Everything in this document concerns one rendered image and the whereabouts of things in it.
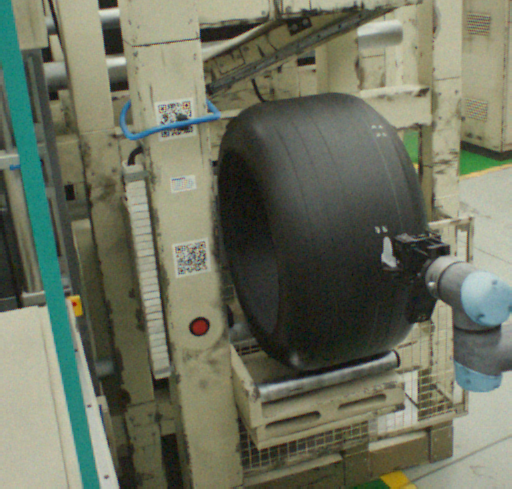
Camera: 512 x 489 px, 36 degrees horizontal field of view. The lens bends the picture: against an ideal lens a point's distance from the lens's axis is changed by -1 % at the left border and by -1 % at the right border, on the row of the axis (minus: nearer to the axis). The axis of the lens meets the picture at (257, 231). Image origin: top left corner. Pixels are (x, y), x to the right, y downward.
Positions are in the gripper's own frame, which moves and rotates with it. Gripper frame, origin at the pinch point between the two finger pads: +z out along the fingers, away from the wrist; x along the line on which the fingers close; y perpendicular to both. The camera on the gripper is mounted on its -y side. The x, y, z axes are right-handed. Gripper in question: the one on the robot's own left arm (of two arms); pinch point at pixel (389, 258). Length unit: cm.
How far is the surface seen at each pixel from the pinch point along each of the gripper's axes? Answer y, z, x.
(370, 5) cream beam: 47, 43, -21
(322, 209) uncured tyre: 10.9, 3.6, 11.1
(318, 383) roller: -31.6, 18.6, 10.1
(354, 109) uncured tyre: 26.5, 18.8, -3.8
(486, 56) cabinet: 2, 387, -277
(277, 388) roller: -30.4, 18.8, 19.4
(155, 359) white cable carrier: -21, 26, 43
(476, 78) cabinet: -15, 399, -276
